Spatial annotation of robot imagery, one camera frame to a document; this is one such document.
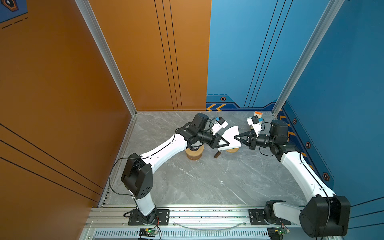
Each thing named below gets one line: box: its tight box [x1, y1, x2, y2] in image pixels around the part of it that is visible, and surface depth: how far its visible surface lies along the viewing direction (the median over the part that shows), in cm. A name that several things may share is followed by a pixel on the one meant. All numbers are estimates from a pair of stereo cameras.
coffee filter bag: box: [253, 111, 263, 118], surface depth 105 cm
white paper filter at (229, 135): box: [218, 125, 242, 151], surface depth 72 cm
